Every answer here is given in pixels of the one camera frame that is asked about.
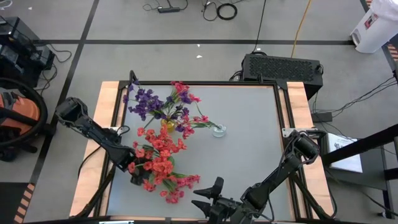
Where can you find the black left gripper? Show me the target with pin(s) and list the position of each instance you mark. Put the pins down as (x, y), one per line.
(141, 178)

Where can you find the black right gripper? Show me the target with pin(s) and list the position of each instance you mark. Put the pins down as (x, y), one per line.
(227, 211)

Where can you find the red artificial flower bunch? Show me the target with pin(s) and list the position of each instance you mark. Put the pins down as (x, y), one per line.
(161, 143)
(155, 166)
(148, 186)

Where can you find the green glass vase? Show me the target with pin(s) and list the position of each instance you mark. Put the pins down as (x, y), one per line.
(171, 161)

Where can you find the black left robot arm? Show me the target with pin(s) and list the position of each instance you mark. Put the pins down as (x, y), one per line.
(96, 133)

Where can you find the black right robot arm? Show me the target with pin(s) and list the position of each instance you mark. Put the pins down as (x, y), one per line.
(280, 174)

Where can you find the amber glass vase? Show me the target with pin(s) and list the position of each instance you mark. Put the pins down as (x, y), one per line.
(168, 126)

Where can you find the clear glass vase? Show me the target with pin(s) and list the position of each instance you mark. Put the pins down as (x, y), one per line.
(220, 132)

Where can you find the orange vacuum cleaner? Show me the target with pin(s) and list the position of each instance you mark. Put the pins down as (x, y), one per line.
(21, 112)
(43, 112)

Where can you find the black power adapter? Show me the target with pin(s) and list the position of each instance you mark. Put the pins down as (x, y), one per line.
(321, 117)

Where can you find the white paper booklet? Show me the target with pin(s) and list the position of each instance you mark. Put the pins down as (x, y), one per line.
(345, 155)

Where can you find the black perforated computer case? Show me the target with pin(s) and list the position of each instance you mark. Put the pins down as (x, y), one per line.
(280, 68)

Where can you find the black metal stand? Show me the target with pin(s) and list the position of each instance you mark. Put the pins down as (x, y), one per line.
(357, 146)

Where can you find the black power strip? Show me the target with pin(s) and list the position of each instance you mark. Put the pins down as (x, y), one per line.
(169, 10)

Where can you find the black equipment cart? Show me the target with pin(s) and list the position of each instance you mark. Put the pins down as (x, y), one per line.
(15, 56)

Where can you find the white pedal trash bin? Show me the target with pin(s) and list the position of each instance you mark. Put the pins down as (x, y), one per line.
(376, 31)

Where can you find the silver metal bracket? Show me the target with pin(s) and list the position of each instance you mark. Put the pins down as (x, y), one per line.
(287, 132)

